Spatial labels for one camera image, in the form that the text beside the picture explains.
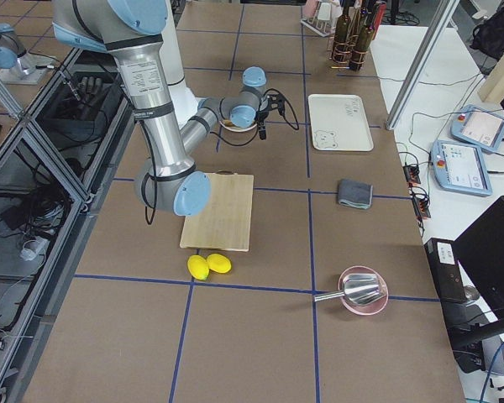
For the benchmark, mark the dark wine bottle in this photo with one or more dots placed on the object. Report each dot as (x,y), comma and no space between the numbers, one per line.
(366,30)
(346,24)

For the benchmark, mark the wooden cutting board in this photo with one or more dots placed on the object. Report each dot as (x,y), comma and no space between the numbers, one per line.
(224,224)

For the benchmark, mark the dark wine bottle front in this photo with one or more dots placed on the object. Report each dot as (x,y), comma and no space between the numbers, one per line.
(366,30)

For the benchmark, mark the dark wine bottle back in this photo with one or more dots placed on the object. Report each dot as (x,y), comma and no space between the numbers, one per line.
(346,24)

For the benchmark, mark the pink bowl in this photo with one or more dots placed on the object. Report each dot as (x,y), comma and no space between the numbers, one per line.
(374,307)

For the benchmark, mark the copper wire bottle rack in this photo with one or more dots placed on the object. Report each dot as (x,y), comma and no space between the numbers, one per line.
(348,54)

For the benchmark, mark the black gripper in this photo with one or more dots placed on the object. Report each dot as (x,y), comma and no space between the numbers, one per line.
(261,120)

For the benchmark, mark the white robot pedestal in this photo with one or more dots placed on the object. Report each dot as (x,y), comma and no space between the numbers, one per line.
(185,103)

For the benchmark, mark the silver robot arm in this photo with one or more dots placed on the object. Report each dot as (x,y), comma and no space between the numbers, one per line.
(141,37)
(17,65)

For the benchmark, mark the black monitor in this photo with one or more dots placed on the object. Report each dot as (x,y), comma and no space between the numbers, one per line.
(480,250)

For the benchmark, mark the metal scoop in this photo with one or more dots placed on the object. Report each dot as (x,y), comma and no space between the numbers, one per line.
(358,289)

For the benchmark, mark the aluminium frame post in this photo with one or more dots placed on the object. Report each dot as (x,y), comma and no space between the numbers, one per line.
(437,26)

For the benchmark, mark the whole yellow lemon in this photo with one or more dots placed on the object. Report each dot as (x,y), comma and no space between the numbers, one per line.
(198,267)

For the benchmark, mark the white bear tray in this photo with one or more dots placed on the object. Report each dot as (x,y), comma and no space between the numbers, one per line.
(339,123)

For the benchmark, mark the white bowl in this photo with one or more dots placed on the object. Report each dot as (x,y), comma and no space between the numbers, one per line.
(228,125)

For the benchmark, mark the black computer box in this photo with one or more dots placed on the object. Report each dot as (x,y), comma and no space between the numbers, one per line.
(444,268)

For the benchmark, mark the grey folded cloth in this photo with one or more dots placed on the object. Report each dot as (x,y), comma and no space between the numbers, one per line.
(354,194)

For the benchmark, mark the near teach pendant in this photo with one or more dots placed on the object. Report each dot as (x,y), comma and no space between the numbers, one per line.
(460,168)

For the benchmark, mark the far teach pendant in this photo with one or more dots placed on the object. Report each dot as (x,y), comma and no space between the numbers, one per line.
(480,127)

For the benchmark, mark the teach pendant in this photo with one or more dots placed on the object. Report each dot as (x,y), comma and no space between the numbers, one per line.
(460,168)
(480,127)

